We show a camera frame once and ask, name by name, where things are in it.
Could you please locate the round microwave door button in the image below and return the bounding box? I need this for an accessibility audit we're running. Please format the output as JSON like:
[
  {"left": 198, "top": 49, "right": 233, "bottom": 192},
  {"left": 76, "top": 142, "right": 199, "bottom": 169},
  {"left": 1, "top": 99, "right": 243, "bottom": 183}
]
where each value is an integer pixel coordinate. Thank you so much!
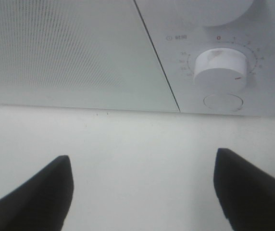
[{"left": 203, "top": 94, "right": 243, "bottom": 112}]

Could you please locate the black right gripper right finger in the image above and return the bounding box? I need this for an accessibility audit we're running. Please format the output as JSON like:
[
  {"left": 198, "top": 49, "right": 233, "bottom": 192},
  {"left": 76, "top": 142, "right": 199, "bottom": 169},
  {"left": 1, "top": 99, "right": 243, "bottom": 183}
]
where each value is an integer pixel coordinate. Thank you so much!
[{"left": 213, "top": 148, "right": 275, "bottom": 231}]

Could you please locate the white microwave door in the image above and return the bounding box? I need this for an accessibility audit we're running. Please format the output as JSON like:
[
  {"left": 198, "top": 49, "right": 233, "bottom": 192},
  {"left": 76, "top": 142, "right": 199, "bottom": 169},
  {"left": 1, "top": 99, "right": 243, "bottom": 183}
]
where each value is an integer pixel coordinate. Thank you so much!
[{"left": 0, "top": 0, "right": 179, "bottom": 112}]

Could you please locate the white microwave oven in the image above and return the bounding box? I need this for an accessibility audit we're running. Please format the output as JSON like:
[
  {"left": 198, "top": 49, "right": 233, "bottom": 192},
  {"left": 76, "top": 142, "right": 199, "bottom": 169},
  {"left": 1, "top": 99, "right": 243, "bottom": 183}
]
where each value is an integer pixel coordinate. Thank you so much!
[{"left": 135, "top": 0, "right": 275, "bottom": 116}]

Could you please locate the white microwave knob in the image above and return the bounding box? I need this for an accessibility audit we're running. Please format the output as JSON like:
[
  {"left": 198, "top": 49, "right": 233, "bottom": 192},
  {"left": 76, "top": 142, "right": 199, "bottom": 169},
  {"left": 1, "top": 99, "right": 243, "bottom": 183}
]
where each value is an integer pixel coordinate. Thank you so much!
[
  {"left": 187, "top": 0, "right": 253, "bottom": 26},
  {"left": 194, "top": 48, "right": 248, "bottom": 93}
]

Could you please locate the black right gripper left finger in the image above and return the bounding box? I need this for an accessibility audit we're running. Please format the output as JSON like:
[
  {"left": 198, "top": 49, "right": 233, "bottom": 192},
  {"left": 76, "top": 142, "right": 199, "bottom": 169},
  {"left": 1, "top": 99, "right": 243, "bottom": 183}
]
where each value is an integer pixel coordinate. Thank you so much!
[{"left": 0, "top": 155, "right": 74, "bottom": 231}]

